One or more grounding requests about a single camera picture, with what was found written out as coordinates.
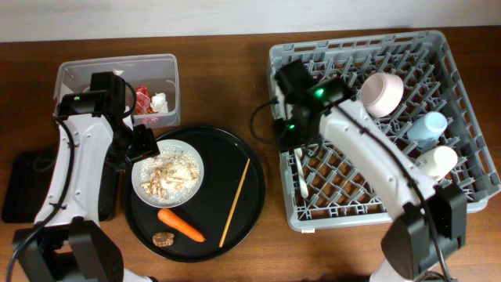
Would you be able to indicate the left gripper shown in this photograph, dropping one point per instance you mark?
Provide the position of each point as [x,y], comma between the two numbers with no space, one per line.
[148,147]

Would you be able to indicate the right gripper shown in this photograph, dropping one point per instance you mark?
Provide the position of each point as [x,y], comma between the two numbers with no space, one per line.
[285,140]

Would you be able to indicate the red snack wrapper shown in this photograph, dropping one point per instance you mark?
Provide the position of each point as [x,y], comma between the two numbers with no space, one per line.
[143,101]

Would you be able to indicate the grey plate with rice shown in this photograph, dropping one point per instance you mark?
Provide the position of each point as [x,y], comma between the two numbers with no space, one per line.
[171,178]

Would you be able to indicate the white tissue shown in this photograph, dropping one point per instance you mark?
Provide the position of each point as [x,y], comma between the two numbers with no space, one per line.
[158,103]

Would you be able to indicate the white plastic fork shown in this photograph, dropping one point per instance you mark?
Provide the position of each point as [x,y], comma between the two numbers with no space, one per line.
[300,173]

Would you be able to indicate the wooden chopstick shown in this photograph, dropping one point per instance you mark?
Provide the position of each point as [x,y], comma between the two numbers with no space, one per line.
[234,203]

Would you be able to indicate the orange carrot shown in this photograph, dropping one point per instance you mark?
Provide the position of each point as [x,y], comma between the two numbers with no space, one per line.
[169,218]

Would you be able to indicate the pink bowl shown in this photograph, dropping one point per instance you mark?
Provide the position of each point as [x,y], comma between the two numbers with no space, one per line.
[381,93]

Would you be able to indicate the brown food lump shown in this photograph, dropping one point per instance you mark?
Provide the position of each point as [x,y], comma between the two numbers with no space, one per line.
[163,239]

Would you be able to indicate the light blue cup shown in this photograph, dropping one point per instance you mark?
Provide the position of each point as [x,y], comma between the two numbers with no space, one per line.
[427,128]

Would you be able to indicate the cream white cup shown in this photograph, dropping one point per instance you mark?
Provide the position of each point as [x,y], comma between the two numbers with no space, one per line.
[438,162]

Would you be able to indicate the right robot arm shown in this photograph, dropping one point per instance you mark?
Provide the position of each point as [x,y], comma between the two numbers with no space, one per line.
[428,221]

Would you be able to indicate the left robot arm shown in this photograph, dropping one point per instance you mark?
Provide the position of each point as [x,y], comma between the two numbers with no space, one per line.
[66,242]

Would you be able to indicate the grey dishwasher rack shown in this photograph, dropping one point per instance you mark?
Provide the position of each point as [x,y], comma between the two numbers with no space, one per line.
[349,180]

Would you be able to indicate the clear plastic bin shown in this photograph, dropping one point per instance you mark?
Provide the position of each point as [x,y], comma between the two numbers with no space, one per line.
[158,72]

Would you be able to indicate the round black serving tray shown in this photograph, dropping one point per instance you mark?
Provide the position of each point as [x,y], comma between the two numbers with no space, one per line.
[224,156]

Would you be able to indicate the black rectangular tray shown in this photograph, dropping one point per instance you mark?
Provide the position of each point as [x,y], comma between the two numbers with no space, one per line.
[29,184]

